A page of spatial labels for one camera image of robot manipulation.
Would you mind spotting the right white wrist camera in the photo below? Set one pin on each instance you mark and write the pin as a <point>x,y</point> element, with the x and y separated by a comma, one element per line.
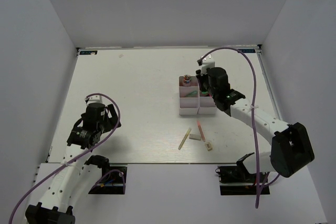
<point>206,63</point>

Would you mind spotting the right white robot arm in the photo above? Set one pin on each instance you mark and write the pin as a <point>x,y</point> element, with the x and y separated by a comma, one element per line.
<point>290,146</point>

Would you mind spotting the yellow pastel pen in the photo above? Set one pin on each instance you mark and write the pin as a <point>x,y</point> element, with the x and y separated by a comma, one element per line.
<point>184,138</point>

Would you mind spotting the grey white eraser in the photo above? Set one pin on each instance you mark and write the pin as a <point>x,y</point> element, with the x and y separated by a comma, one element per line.
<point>195,137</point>

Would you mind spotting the right white organizer tray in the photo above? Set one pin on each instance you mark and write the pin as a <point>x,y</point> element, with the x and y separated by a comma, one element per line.
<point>206,105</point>

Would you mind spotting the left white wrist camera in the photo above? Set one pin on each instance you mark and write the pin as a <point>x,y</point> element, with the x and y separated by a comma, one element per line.
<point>93,99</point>

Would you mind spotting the left blue table label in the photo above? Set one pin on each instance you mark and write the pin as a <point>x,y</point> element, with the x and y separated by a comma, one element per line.
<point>88,52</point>

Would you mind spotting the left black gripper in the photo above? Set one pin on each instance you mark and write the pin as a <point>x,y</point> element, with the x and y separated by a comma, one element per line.
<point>112,121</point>

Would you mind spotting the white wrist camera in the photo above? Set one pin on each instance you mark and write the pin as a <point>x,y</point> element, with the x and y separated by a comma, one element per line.
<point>93,99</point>
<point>206,63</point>

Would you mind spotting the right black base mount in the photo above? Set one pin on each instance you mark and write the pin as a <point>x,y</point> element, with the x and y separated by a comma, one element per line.
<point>239,178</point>

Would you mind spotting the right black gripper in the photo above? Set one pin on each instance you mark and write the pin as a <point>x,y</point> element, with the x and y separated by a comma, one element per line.
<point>200,78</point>

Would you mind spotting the small beige eraser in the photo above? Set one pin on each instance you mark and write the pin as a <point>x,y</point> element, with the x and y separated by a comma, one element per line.
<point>208,146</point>

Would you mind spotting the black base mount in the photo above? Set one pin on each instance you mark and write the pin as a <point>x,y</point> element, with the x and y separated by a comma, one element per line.
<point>112,179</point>
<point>239,178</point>

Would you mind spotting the pink pastel pen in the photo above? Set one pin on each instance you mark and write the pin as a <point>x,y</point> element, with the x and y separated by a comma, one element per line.
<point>201,131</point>

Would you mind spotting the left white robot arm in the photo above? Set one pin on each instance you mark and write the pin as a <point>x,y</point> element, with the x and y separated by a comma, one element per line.
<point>79,169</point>

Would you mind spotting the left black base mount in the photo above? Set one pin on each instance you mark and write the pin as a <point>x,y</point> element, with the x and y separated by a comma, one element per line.
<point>112,179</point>

